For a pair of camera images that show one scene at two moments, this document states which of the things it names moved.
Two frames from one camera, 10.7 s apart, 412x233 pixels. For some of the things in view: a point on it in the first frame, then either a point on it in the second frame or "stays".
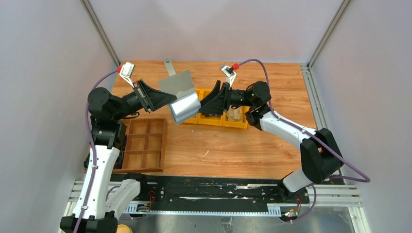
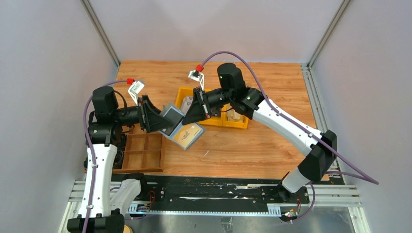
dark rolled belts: x=121 y=146 stays
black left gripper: x=154 y=99 to x=151 y=118
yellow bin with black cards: x=215 y=120 stays
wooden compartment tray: x=145 y=145 stays
